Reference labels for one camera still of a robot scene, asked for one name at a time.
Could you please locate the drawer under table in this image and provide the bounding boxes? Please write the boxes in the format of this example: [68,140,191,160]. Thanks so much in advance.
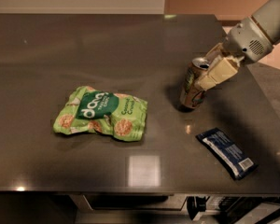
[69,194,188,213]

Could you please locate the orange soda can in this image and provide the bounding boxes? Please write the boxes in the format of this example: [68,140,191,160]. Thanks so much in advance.
[179,57,210,109]

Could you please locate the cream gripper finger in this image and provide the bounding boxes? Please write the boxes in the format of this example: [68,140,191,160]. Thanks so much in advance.
[194,55,240,91]
[205,43,230,64]

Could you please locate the green rice chip bag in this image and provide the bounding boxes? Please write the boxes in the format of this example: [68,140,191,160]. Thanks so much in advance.
[53,86,147,142]

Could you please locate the blue snack bar wrapper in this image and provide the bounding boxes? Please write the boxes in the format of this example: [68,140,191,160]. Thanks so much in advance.
[196,128,258,180]

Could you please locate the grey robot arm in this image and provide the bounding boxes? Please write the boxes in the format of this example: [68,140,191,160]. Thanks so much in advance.
[194,0,280,91]

